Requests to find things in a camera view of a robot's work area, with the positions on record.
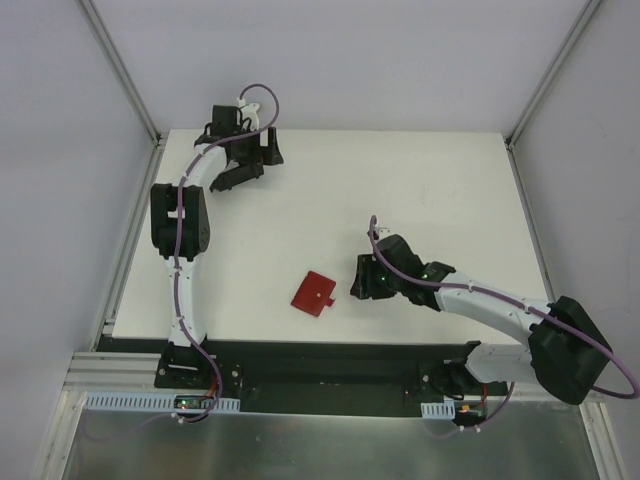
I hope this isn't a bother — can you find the red leather card holder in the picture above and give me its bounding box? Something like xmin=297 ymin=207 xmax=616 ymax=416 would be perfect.
xmin=291 ymin=271 xmax=336 ymax=317

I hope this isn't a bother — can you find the black card box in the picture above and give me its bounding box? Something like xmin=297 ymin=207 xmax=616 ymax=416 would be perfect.
xmin=209 ymin=163 xmax=264 ymax=192

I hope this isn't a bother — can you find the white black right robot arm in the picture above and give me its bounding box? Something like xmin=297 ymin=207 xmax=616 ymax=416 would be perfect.
xmin=350 ymin=235 xmax=610 ymax=405

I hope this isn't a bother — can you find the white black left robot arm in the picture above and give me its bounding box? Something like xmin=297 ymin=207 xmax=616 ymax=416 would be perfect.
xmin=150 ymin=99 xmax=284 ymax=389

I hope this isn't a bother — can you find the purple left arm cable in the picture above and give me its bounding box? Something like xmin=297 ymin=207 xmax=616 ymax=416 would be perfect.
xmin=172 ymin=83 xmax=279 ymax=426

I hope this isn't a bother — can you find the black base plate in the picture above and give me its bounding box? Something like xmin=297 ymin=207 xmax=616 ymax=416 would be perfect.
xmin=154 ymin=340 xmax=507 ymax=418

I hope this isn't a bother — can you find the right white cable duct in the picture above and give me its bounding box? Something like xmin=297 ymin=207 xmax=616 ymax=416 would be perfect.
xmin=420 ymin=401 xmax=456 ymax=421

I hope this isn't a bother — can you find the white cable duct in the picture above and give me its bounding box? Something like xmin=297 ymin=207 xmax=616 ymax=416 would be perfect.
xmin=420 ymin=401 xmax=456 ymax=421
xmin=85 ymin=392 xmax=241 ymax=415

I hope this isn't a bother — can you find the left aluminium frame post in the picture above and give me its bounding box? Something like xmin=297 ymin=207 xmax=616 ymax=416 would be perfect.
xmin=75 ymin=0 xmax=162 ymax=145

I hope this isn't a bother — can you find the aluminium frame post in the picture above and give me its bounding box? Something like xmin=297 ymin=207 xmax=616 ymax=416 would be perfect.
xmin=505 ymin=0 xmax=606 ymax=151
xmin=75 ymin=0 xmax=162 ymax=145

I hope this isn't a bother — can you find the right aluminium frame post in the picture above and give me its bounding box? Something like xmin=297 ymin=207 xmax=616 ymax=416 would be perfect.
xmin=505 ymin=0 xmax=606 ymax=151

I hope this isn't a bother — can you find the aluminium front rail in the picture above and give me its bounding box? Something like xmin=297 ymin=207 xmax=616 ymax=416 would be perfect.
xmin=64 ymin=352 xmax=160 ymax=390

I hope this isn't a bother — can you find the left white cable duct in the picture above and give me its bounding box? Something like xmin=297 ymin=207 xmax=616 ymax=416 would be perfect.
xmin=85 ymin=392 xmax=241 ymax=415

